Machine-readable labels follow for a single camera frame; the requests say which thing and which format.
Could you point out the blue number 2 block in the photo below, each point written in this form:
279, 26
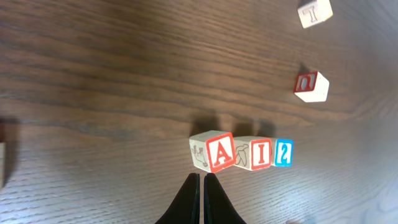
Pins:
282, 152

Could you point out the red letter A block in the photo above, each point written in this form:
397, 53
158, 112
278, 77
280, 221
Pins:
212, 151

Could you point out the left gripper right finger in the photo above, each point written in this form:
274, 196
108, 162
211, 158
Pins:
218, 209

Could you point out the green picture wooden block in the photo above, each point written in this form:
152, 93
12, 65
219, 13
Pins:
2, 162

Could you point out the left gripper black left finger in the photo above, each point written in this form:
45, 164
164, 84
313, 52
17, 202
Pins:
185, 208

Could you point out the red letter I block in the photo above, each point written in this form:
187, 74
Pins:
253, 153

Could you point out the plain engraved wooden block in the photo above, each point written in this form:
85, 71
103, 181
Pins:
311, 87

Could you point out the yellow top wooden block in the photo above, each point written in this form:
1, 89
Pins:
313, 12

